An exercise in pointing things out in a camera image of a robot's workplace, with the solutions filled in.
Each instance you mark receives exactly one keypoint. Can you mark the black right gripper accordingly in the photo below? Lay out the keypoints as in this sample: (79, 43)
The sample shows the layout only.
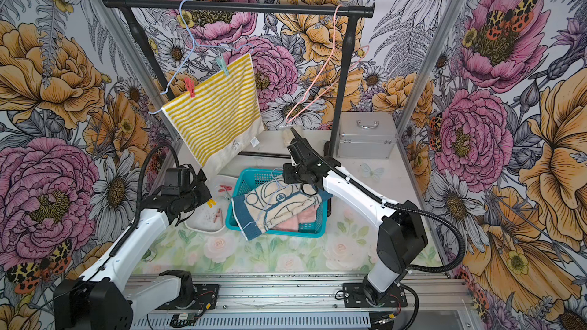
(287, 174)

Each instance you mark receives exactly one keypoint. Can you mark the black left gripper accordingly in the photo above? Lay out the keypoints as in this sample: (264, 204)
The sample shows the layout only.
(204, 195)

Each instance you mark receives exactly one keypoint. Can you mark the pink towel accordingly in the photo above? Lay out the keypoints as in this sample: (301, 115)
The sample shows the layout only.
(308, 216)

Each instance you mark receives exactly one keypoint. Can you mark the pink wire hanger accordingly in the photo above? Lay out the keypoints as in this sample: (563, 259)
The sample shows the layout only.
(289, 118)

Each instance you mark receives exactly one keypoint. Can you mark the teal plastic basket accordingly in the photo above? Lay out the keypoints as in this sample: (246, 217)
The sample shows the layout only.
(316, 227)

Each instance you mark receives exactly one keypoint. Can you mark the blue and beige towel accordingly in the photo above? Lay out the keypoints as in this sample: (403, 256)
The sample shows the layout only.
(270, 204)

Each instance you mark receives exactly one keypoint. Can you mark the yellow striped towel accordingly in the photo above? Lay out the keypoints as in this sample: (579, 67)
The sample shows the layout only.
(220, 117)

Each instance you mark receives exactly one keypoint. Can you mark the black clothes rack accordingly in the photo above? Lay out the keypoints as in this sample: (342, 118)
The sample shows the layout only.
(353, 13)

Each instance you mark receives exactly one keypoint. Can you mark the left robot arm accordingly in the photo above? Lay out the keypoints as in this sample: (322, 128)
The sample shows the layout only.
(98, 300)

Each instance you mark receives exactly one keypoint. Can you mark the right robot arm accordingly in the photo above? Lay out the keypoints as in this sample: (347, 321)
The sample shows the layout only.
(401, 232)

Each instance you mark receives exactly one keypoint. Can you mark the white plastic tray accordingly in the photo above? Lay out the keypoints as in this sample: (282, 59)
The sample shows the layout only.
(201, 220)

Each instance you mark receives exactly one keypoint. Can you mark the silver aluminium case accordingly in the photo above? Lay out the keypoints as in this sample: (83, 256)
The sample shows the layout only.
(366, 135)

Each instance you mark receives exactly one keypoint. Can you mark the floral table mat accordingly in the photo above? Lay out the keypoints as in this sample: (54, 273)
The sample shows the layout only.
(348, 245)

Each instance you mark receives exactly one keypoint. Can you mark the green clothespin on yellow towel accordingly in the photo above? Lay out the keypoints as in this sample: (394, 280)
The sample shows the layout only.
(223, 65)

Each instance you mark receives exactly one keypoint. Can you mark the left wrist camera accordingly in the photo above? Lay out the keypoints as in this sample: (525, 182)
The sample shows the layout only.
(177, 181)

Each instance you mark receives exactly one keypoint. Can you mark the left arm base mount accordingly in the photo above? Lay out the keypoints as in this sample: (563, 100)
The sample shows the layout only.
(201, 297)

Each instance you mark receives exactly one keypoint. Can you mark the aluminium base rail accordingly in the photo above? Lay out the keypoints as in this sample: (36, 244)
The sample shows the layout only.
(318, 301)

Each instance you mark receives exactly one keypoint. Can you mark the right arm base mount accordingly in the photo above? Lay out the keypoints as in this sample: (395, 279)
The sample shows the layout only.
(359, 295)

